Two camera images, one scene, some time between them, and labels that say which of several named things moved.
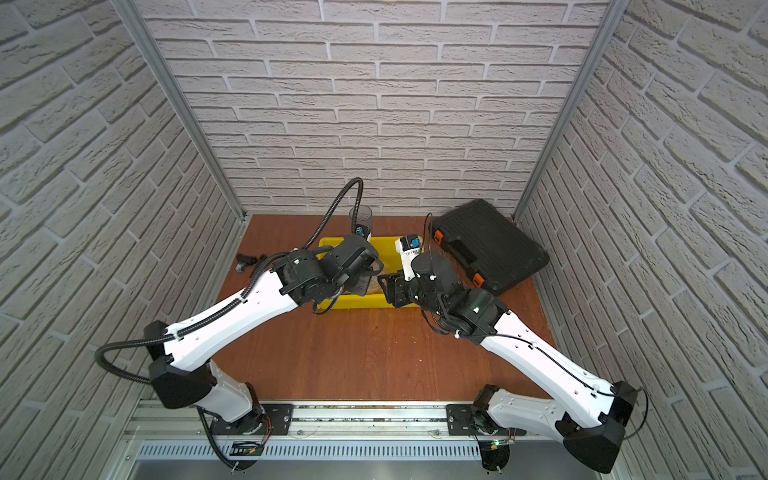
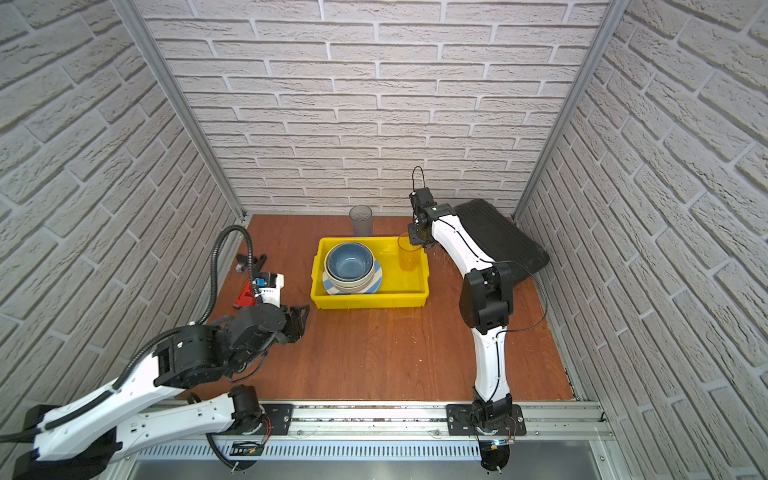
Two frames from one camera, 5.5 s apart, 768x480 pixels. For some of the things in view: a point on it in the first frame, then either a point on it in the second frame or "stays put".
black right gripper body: (412, 295) -> (418, 234)
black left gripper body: (361, 282) -> (257, 354)
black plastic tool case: (487, 243) stays put
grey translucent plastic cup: (364, 216) stays put
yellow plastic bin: (375, 297) stays put
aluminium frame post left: (133, 12) stays put
